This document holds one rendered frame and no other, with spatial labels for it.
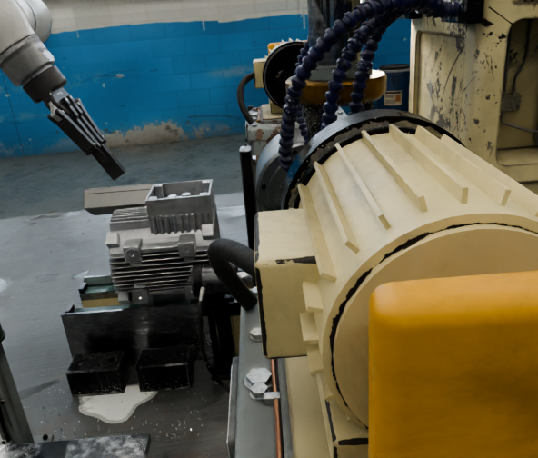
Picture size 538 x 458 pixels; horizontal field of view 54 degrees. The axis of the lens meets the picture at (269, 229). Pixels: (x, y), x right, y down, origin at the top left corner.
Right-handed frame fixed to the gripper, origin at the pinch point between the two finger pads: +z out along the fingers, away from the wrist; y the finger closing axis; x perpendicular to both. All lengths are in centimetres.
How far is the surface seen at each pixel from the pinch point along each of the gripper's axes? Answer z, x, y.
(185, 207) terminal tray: 13.8, -10.8, -11.4
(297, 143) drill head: 21.9, -32.4, 15.8
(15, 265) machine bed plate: 12, 60, 37
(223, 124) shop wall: 82, 76, 545
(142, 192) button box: 11.4, 5.2, 16.8
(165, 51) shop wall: -25, 81, 540
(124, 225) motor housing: 10.4, 1.4, -10.7
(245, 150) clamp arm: 9.1, -28.0, -21.0
